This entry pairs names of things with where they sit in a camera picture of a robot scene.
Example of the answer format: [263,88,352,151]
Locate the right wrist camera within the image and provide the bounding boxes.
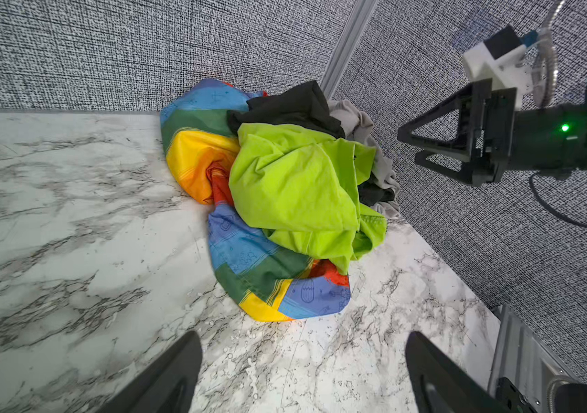
[461,25,533,110]

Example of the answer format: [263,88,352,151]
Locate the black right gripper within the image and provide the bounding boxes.
[397,76,587,188]

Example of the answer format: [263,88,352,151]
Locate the right arm metal conduit cable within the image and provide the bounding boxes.
[530,0,568,109]

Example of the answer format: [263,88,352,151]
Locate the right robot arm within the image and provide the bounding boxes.
[398,2,587,186]

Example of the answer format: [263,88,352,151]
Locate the neon green cloth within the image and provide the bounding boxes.
[229,123,387,275]

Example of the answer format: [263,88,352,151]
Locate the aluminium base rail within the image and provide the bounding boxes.
[487,304,577,412]

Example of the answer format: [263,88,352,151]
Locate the black cloth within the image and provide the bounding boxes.
[227,81,401,219]

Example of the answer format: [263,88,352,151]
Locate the grey cloth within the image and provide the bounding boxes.
[326,99,402,220]

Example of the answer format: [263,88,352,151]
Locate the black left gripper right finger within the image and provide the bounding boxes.
[405,331,507,412]

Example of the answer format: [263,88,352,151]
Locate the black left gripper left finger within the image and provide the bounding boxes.
[99,330,202,412]

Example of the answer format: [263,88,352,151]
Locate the rainbow striped cloth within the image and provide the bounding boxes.
[160,78,350,322]

